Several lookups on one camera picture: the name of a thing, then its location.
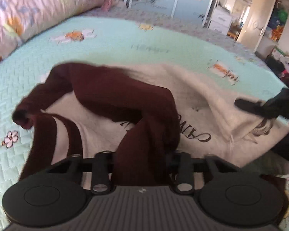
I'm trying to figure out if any teal bee-pattern bedspread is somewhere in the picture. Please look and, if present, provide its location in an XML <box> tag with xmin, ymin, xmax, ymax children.
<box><xmin>0</xmin><ymin>8</ymin><xmax>283</xmax><ymax>230</ymax></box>

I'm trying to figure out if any white drawer cabinet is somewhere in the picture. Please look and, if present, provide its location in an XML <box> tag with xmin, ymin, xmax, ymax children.
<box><xmin>209</xmin><ymin>7</ymin><xmax>233</xmax><ymax>35</ymax></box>

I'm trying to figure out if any floral rolled quilt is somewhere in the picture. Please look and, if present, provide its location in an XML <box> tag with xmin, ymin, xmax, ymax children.
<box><xmin>0</xmin><ymin>0</ymin><xmax>105</xmax><ymax>61</ymax></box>

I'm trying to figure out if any grey and maroon sweatshirt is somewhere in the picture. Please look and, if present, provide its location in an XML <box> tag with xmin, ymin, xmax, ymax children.
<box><xmin>12</xmin><ymin>63</ymin><xmax>289</xmax><ymax>186</ymax></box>

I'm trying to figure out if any white room door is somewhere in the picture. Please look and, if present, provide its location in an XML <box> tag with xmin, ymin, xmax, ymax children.
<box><xmin>237</xmin><ymin>0</ymin><xmax>276</xmax><ymax>53</ymax></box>

